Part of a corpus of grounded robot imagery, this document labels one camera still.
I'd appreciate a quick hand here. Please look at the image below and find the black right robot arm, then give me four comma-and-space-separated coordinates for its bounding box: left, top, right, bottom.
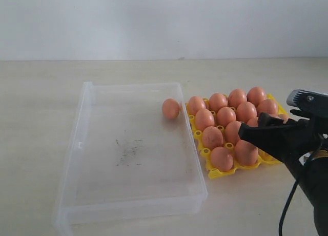
238, 113, 327, 235

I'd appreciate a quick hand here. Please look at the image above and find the brown egg placed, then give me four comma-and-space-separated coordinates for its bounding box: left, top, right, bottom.
187, 96, 206, 115
209, 93, 228, 112
228, 88, 247, 109

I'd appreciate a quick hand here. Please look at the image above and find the clear plastic container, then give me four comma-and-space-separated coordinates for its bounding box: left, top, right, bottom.
53, 82, 208, 235

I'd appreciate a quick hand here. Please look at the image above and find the brown egg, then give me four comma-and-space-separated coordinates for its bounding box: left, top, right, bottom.
224, 121, 241, 145
278, 114, 289, 122
216, 107, 236, 127
247, 86, 267, 107
247, 117, 258, 127
234, 140, 259, 166
195, 109, 215, 131
162, 99, 180, 120
235, 102, 257, 123
201, 126, 224, 150
257, 99, 279, 115

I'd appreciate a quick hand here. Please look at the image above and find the brown egg corner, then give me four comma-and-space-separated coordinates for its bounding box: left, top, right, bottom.
210, 147, 234, 172

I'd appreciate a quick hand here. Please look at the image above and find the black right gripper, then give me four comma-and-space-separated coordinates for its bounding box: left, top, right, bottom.
238, 110, 327, 167

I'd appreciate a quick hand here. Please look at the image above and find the yellow plastic egg tray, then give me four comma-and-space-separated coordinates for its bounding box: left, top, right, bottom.
185, 93, 290, 180

